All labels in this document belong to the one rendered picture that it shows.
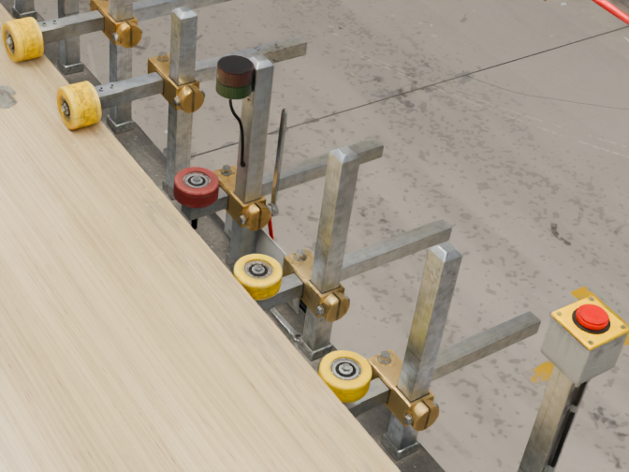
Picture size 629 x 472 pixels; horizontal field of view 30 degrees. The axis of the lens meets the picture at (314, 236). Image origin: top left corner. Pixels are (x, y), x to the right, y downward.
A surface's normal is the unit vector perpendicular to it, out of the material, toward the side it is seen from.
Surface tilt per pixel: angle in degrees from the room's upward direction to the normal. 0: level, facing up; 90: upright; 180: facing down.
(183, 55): 90
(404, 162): 0
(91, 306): 0
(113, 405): 0
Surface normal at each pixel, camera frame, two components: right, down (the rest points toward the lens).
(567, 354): -0.83, 0.29
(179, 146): 0.55, 0.58
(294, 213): 0.11, -0.76
